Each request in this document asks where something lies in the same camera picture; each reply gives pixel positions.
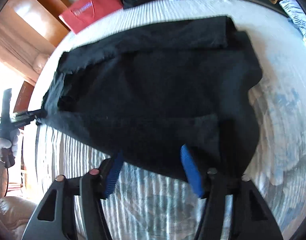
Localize clear plastic bag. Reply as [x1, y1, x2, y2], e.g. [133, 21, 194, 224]
[32, 53, 50, 73]

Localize black fleece garment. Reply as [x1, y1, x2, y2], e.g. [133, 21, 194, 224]
[37, 16, 265, 183]

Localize person's left hand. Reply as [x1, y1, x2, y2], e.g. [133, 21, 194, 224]
[0, 128, 21, 164]

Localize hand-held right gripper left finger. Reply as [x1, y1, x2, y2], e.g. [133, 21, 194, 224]
[22, 150, 125, 240]

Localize light blue folded shorts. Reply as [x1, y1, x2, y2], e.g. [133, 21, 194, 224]
[279, 0, 306, 40]

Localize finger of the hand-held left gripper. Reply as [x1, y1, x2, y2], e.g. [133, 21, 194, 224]
[14, 116, 47, 128]
[12, 109, 48, 120]

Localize wooden nightstand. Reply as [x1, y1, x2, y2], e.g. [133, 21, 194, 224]
[16, 81, 35, 130]

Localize person's brown leather jacket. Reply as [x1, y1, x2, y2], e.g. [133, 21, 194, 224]
[0, 196, 36, 240]

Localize beige curtain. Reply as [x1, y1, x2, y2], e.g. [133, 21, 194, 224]
[0, 21, 45, 80]

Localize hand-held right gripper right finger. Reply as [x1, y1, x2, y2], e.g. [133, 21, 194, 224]
[180, 144, 284, 240]

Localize black cable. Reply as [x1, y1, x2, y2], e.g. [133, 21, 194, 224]
[3, 165, 10, 197]

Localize wooden headboard frame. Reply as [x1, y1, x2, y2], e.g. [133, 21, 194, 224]
[5, 0, 71, 48]

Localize red paper bag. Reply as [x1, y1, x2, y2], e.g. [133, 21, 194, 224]
[59, 0, 123, 35]

